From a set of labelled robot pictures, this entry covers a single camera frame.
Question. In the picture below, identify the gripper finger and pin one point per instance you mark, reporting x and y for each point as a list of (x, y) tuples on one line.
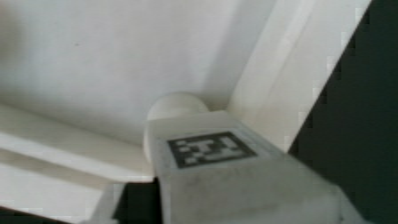
[(131, 204)]

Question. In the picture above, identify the white leg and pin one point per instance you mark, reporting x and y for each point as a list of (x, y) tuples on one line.
[(234, 182)]

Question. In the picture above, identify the white square tabletop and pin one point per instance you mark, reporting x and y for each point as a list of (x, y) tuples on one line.
[(99, 55)]

